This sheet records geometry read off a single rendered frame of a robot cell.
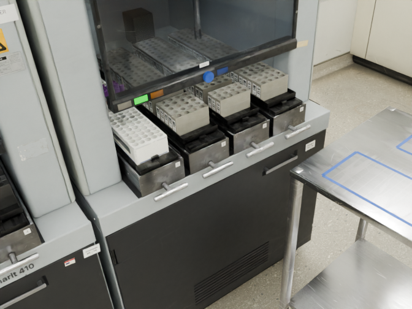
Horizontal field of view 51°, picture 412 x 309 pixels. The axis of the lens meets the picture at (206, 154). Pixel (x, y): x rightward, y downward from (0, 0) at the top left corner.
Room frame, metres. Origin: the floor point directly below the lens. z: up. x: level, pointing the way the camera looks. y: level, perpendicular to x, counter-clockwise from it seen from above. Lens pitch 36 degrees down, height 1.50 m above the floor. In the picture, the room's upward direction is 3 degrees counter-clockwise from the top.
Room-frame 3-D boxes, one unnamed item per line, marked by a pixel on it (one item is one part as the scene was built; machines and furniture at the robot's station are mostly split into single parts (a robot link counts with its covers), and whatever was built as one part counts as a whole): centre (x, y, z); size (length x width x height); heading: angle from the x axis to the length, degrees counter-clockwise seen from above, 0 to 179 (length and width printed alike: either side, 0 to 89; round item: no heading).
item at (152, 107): (1.16, 0.11, 0.85); 0.12 x 0.02 x 0.06; 123
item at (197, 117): (1.05, 0.04, 0.85); 0.12 x 0.02 x 0.06; 123
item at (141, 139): (1.05, 0.22, 0.83); 0.30 x 0.10 x 0.06; 33
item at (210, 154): (1.24, 0.16, 0.78); 0.73 x 0.14 x 0.09; 33
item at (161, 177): (1.16, 0.29, 0.78); 0.73 x 0.14 x 0.09; 33
